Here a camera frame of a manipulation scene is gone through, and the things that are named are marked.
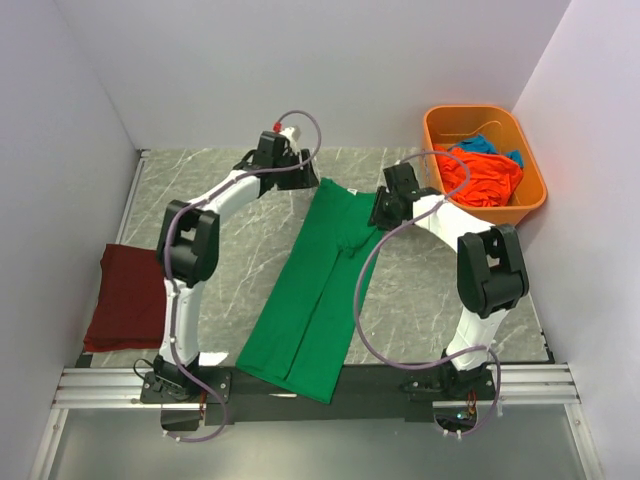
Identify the folded dark red t shirt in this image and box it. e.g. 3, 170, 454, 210
83, 244, 166, 353

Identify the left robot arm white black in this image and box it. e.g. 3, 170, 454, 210
153, 124, 319, 402

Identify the orange plastic basket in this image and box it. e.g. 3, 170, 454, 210
422, 105, 547, 225

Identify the orange t shirt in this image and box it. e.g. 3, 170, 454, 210
435, 145, 524, 207

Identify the green t shirt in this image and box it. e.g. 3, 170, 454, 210
236, 178, 383, 404

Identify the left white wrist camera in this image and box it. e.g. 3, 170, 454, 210
273, 121, 301, 148

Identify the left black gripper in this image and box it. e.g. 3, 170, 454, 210
274, 151, 319, 192

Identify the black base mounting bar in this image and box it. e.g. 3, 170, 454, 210
140, 365, 496, 432

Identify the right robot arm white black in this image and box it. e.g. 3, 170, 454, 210
369, 163, 529, 399

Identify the blue t shirt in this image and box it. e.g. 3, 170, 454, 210
450, 134, 524, 169

